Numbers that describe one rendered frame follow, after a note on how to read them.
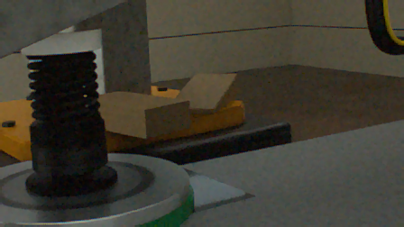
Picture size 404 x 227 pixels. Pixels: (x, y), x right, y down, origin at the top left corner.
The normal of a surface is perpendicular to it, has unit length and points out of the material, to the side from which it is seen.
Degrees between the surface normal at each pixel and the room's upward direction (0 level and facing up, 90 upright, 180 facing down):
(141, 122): 90
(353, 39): 90
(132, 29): 90
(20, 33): 90
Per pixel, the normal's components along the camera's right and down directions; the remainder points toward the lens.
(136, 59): 0.88, 0.02
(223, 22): 0.44, 0.11
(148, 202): -0.07, -0.99
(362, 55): -0.89, 0.12
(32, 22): 0.68, 0.07
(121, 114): -0.77, 0.15
